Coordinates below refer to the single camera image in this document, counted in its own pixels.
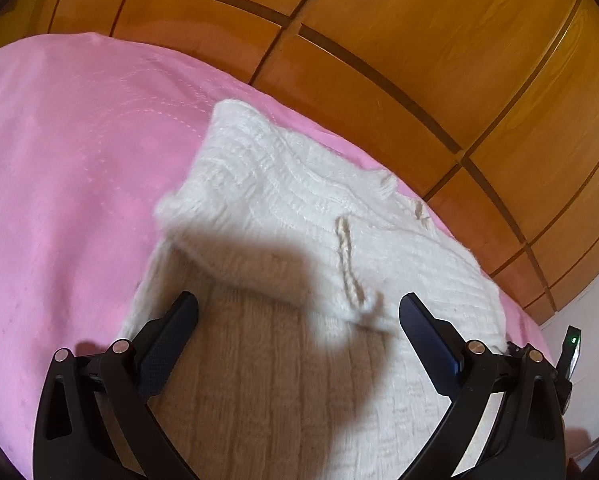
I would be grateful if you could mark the white knitted sweater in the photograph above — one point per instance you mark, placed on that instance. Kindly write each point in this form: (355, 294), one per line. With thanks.
(279, 210)

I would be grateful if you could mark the pink blanket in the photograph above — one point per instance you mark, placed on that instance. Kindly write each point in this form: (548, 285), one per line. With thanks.
(54, 185)

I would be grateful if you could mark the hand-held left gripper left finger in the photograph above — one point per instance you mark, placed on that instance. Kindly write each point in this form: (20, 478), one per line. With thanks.
(169, 332)

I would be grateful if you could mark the wooden wardrobe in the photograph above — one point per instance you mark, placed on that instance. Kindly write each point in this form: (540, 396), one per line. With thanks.
(429, 60)

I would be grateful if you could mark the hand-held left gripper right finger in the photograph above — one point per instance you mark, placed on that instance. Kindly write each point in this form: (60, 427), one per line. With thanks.
(427, 332)

